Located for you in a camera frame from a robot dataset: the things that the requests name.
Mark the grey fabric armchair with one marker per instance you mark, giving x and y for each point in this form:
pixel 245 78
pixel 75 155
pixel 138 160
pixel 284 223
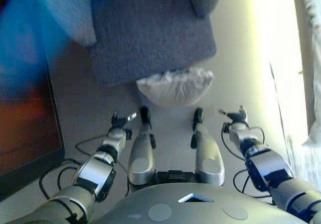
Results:
pixel 150 38

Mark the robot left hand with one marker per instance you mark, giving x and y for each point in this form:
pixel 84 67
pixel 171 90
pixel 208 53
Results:
pixel 118 123

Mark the silver robot right leg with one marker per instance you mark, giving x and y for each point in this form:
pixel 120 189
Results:
pixel 209 158

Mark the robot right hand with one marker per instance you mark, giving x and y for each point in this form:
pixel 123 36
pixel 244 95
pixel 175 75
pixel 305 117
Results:
pixel 238 118

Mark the grey robot torso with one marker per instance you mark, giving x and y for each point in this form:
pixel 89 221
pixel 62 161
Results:
pixel 195 206

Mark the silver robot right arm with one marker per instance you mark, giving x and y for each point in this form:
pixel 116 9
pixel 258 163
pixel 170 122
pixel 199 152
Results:
pixel 268 166

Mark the glossy dark wooden cabinet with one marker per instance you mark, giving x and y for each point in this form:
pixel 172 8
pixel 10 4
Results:
pixel 25 121

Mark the silver robot left leg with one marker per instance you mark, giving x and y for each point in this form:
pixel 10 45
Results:
pixel 141 156

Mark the silver robot leg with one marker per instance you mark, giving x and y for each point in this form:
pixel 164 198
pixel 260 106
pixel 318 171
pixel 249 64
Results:
pixel 141 156
pixel 209 158

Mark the white fringed cushion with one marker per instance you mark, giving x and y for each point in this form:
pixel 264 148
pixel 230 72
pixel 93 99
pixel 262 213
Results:
pixel 175 88

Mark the white fringed bedspread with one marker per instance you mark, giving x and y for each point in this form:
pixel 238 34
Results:
pixel 312 58

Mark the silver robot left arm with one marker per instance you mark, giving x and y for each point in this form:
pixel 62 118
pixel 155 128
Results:
pixel 92 173

